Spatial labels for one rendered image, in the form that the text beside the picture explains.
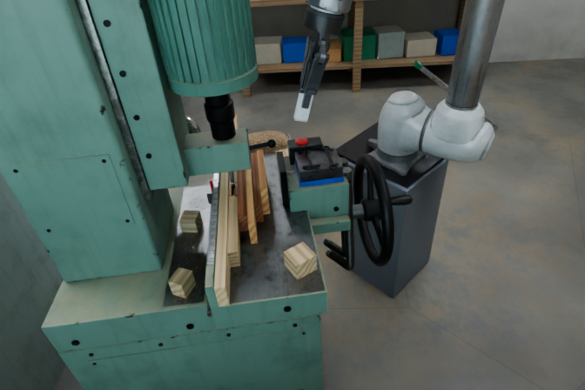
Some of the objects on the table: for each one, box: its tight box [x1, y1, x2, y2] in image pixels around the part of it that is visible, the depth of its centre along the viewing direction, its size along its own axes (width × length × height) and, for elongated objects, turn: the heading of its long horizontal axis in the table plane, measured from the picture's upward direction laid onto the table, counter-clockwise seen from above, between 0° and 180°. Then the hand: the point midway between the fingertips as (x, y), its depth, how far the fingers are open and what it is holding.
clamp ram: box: [277, 151, 297, 204], centre depth 92 cm, size 9×8×9 cm
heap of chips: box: [248, 131, 289, 153], centre depth 114 cm, size 9×14×4 cm, turn 102°
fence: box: [205, 172, 220, 308], centre depth 92 cm, size 60×2×6 cm, turn 12°
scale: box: [206, 172, 219, 266], centre depth 90 cm, size 50×1×1 cm, turn 12°
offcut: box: [284, 242, 317, 280], centre depth 74 cm, size 4×5×4 cm
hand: (303, 105), depth 86 cm, fingers closed
